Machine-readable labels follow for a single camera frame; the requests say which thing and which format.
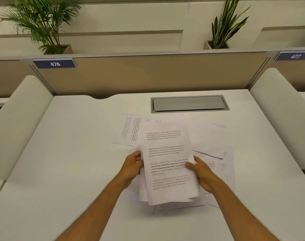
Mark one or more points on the person's right forearm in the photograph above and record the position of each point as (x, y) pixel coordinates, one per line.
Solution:
(243, 213)

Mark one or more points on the person's left forearm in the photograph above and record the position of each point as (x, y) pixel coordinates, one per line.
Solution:
(92, 213)

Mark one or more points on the person's right thumb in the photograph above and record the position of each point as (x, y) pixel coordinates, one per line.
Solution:
(191, 167)

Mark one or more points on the white curved side divider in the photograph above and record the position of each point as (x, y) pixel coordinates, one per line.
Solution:
(19, 122)
(280, 115)

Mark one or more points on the stack of printed paper sheets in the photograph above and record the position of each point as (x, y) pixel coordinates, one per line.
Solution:
(167, 158)

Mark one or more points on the blue number sign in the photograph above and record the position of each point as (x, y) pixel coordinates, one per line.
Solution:
(54, 63)
(294, 56)

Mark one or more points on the person's left hand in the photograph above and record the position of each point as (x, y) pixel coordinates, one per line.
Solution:
(128, 170)

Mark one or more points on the blank white paper sheet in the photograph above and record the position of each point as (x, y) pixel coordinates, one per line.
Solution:
(207, 138)

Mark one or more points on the person's left thumb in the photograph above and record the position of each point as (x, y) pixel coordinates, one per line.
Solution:
(140, 165)

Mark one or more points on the person's right hand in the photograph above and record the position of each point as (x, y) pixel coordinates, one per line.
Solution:
(205, 176)

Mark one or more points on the printed paper sheet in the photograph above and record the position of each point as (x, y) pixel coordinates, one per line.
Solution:
(225, 168)
(180, 207)
(126, 129)
(135, 186)

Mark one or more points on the green snake plant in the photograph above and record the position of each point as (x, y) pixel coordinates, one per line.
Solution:
(226, 25)

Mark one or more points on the green palm plant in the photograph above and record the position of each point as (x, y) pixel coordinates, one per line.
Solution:
(39, 20)

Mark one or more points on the beige desk partition panel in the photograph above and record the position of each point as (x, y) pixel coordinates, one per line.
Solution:
(147, 72)

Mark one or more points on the beige planter box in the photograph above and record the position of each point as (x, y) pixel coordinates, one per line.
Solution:
(67, 49)
(209, 45)

